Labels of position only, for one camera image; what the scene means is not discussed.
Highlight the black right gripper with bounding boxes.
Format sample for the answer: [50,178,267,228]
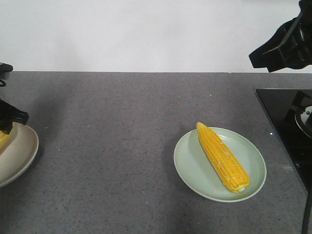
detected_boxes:
[249,0,312,72]

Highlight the black glass gas stove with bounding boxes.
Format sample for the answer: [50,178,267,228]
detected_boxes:
[256,89,312,190]

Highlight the yellow corn cob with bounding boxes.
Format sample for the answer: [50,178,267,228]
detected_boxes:
[0,122,18,154]
[196,122,250,193]

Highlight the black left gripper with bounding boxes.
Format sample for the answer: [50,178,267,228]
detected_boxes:
[0,62,29,135]

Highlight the black right camera cable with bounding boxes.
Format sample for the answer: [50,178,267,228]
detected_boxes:
[301,192,312,234]

